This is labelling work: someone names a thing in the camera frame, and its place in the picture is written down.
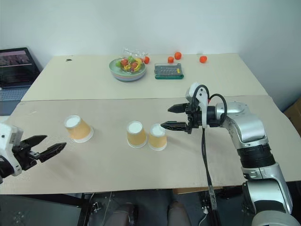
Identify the dark open laptop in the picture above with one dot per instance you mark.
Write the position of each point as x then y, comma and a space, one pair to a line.
14, 70

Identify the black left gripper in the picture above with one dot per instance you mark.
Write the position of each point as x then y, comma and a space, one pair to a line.
23, 157

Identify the green toy fruit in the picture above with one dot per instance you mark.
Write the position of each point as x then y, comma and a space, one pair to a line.
129, 58

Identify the red toy fruit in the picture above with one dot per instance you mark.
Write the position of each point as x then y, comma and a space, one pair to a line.
124, 62

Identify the yellow toy banana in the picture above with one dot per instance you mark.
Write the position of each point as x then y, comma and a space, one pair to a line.
139, 62

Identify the green toy pear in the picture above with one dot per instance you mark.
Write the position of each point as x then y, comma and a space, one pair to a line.
117, 63

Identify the green bowl with candies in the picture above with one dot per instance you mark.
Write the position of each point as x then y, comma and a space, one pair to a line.
115, 69

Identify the clear plastic bag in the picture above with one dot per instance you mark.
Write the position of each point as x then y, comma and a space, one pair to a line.
136, 52

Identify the green screwdriver bit case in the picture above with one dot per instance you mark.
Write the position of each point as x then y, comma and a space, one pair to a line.
168, 71

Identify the orange paper cup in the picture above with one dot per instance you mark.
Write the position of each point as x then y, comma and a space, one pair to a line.
78, 131
137, 137
157, 141

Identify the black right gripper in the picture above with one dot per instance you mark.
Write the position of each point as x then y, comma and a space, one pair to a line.
194, 116

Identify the brown cardboard box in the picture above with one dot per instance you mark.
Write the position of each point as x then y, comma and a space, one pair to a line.
294, 113

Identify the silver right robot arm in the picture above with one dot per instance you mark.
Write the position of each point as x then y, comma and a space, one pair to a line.
249, 127

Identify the corrugated cardboard sheet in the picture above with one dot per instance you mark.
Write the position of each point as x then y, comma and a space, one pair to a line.
117, 169

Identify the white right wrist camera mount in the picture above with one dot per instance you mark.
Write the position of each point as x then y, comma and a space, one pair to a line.
197, 90

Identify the pale blue plate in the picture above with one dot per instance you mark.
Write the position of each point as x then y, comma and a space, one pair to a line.
128, 78

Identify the small orange toy fruit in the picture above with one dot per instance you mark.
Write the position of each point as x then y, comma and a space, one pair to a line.
203, 58
170, 59
146, 60
178, 55

